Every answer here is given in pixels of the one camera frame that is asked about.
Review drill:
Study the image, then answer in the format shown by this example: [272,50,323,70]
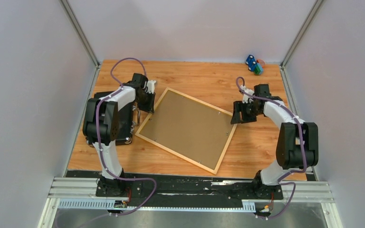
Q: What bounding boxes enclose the orange round object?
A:
[257,59,265,67]

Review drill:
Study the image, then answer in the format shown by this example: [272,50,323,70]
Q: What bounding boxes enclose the blue green toy blocks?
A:
[245,55,264,76]

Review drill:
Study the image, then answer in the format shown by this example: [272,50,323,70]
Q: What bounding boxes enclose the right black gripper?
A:
[231,100,261,125]

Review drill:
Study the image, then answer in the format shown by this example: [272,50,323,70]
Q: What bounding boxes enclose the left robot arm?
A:
[83,73,157,196]

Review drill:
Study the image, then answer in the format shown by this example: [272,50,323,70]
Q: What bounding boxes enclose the brown backing board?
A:
[139,90,234,171]

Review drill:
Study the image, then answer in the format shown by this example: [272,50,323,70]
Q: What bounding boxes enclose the purple cable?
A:
[53,57,157,228]
[235,76,308,220]

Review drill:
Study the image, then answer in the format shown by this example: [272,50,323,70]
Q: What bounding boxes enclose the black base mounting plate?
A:
[66,170,283,213]

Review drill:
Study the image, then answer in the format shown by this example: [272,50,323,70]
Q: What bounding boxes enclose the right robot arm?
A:
[231,84,319,199]

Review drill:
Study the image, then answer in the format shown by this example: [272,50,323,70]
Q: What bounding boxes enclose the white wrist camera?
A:
[242,88,254,104]
[146,80,157,94]

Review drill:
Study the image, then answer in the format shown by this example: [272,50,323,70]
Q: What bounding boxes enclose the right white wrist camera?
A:
[242,88,254,104]

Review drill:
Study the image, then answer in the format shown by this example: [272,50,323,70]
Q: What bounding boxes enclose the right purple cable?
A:
[235,76,308,220]

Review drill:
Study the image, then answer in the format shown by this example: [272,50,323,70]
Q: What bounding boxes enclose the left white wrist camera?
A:
[146,80,157,94]

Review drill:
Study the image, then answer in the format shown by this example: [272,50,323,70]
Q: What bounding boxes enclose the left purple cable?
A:
[53,57,157,228]

